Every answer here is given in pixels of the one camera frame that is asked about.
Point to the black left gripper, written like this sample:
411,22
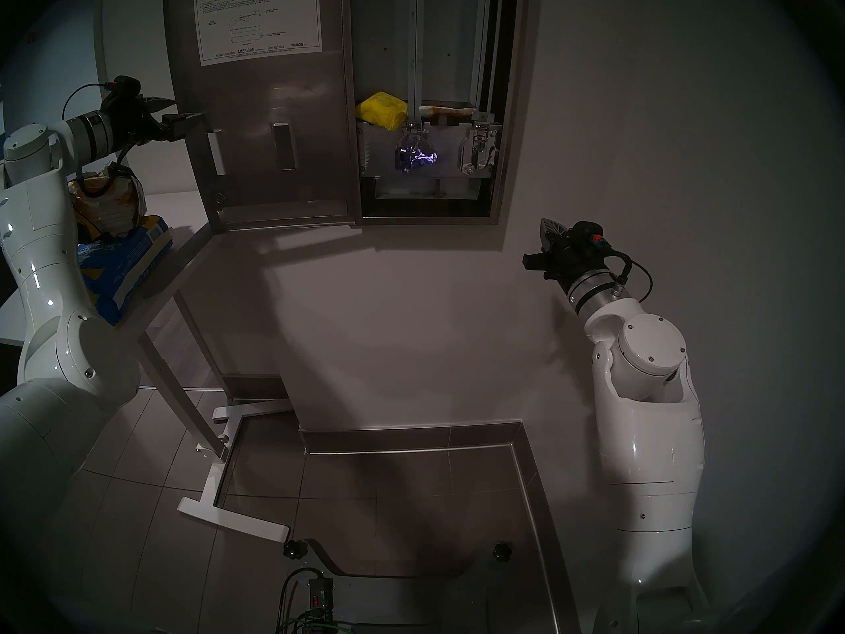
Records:
129,117

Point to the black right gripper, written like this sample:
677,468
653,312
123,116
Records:
579,256

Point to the yellow plastic pad pack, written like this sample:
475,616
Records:
381,107

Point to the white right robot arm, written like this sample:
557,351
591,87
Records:
650,441

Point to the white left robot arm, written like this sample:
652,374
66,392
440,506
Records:
59,322

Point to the dark robot base platform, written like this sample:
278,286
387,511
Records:
409,599

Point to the silver door lock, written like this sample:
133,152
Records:
218,199

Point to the orange flower pad package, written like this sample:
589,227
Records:
109,203

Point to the chrome dispensing lever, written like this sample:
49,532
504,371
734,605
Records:
414,152
479,150

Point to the white instruction sheet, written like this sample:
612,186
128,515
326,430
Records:
257,22

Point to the blue pad package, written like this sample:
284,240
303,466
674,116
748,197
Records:
129,263

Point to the white orange wrapped pad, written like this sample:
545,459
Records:
447,109

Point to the black base knob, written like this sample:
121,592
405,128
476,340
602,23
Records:
502,551
296,549

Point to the black power box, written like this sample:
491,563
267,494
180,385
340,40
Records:
320,593

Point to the steel wall dispenser cabinet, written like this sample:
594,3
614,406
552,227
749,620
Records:
383,45

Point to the white table base frame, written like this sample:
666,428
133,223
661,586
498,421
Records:
175,395

